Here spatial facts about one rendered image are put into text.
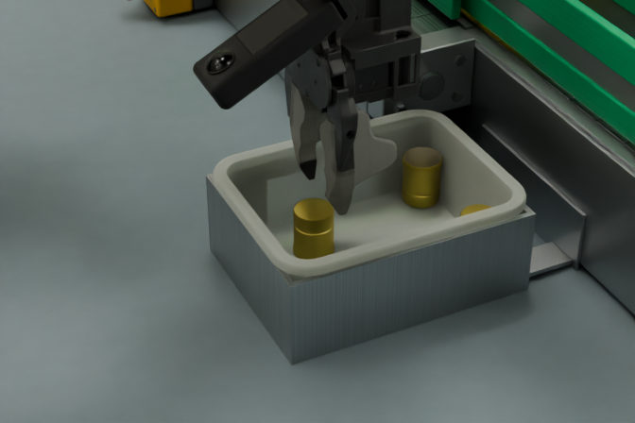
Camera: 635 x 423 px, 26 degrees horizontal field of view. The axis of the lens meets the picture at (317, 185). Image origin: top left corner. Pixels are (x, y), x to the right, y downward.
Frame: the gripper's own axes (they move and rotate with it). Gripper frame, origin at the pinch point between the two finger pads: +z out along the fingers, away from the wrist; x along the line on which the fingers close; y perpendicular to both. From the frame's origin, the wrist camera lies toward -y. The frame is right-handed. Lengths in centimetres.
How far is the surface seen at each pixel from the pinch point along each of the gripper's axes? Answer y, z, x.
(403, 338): 2.2, 8.8, -11.1
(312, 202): 0.0, 2.4, 1.1
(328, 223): 0.3, 3.1, -1.3
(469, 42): 19.5, -4.4, 8.9
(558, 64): 22.1, -6.6, -1.3
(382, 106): 10.8, 0.1, 9.0
